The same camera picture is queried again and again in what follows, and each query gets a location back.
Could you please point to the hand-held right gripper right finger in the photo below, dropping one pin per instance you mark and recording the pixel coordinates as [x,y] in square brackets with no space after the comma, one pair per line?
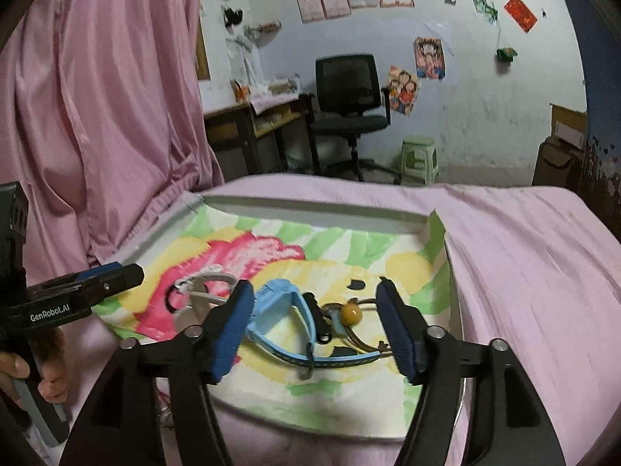
[395,330]

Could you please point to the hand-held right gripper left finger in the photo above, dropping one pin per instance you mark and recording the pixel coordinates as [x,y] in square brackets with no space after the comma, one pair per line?
[233,330]

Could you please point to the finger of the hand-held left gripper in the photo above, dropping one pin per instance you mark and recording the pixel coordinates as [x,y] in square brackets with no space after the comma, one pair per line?
[104,268]
[123,279]

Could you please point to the beige hair claw clip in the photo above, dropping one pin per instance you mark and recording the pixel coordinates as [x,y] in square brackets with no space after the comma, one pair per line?
[203,291]

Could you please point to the blue wrist watch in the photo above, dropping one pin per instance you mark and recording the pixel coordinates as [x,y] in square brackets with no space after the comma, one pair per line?
[274,301]

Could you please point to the shallow box with colourful drawing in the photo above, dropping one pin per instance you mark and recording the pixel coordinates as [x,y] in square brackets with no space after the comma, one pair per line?
[301,252]

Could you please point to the person's left hand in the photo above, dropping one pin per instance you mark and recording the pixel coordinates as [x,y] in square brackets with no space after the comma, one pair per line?
[51,369]

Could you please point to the pink bed sheet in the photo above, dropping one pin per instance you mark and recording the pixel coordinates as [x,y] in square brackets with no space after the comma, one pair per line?
[524,272]

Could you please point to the pink curtain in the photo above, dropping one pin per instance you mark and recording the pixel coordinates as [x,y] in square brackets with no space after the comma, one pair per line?
[106,107]

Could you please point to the green plastic stool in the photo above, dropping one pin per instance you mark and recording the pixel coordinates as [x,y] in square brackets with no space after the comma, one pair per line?
[418,155]

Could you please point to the wooden desk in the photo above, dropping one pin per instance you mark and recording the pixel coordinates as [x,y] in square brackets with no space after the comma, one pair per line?
[228,131]

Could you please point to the orange box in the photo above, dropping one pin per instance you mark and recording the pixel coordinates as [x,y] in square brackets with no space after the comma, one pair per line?
[241,90]

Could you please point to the dark bag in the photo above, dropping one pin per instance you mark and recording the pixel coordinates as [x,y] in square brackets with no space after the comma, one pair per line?
[555,162]

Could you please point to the cartoon family poster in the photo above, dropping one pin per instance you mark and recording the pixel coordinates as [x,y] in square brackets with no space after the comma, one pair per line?
[403,91]

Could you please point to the wooden framed board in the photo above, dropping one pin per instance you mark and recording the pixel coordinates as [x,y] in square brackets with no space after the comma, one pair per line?
[203,48]

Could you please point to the black office chair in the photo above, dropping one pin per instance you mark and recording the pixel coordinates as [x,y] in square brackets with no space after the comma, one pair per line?
[347,85]

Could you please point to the stack of books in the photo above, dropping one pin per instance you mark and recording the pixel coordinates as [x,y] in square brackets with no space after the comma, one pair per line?
[286,86]

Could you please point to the cardboard box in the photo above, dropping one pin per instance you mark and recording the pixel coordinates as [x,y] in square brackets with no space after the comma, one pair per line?
[567,126]

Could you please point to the cartoon character poster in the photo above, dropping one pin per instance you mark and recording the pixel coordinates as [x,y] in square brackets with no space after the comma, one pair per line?
[430,57]

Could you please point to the green hanging basket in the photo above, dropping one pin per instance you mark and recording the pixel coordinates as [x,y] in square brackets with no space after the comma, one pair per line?
[506,54]

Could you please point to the blue starry curtain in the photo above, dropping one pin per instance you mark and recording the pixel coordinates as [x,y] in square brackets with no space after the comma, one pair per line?
[599,58]

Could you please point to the red paper square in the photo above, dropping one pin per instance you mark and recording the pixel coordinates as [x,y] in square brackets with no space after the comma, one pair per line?
[520,12]

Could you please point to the white wall papers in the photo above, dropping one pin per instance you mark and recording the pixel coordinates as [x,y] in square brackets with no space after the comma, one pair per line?
[242,58]

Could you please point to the green wall photo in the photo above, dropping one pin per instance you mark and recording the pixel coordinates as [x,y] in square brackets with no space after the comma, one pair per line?
[482,6]

